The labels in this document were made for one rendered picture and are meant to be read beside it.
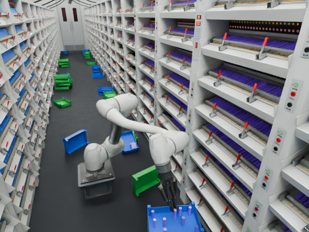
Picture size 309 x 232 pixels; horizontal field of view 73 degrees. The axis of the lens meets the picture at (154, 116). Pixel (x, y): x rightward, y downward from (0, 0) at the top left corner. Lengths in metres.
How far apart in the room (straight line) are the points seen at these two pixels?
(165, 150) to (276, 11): 0.78
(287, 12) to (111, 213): 1.81
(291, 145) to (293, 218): 0.32
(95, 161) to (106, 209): 0.43
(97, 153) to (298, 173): 1.46
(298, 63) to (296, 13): 0.17
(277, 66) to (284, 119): 0.21
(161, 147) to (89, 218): 1.11
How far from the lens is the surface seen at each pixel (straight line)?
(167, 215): 1.45
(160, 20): 2.00
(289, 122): 0.96
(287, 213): 1.15
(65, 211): 2.12
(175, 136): 1.22
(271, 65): 0.99
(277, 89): 1.14
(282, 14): 0.99
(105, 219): 1.97
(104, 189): 2.12
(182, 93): 1.69
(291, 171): 1.04
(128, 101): 1.54
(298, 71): 0.92
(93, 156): 1.91
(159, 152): 1.12
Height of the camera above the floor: 1.53
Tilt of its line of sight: 26 degrees down
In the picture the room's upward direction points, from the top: 1 degrees clockwise
